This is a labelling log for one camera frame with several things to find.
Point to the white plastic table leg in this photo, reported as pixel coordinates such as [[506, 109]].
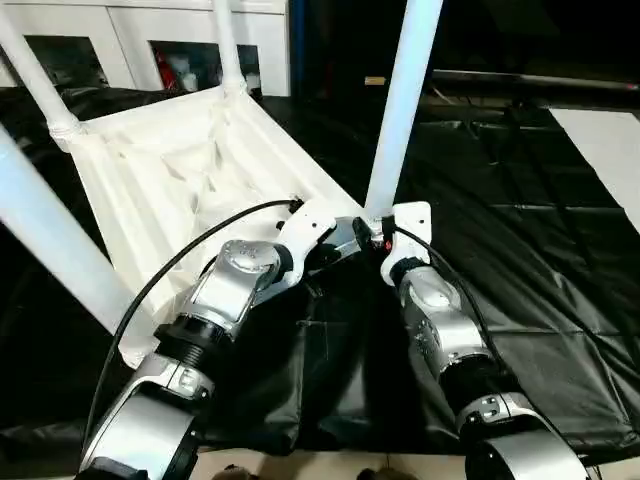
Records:
[[40, 85], [400, 100], [50, 225], [227, 45]]

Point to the white plastic stool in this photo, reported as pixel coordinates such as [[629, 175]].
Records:
[[150, 165]]

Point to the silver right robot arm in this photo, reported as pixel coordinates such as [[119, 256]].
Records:
[[435, 310]]

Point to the black glossy mat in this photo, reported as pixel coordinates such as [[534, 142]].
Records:
[[525, 250]]

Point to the small yellow label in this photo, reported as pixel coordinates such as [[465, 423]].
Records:
[[375, 80]]

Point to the black horizontal bar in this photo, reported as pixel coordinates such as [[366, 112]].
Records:
[[525, 77]]

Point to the white cabinet with glass doors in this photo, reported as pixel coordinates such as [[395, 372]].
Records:
[[125, 30]]

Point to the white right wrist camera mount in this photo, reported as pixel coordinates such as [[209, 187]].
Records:
[[412, 215]]

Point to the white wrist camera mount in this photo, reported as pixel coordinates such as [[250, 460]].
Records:
[[412, 215], [305, 225]]

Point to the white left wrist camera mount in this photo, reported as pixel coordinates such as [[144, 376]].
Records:
[[305, 225]]

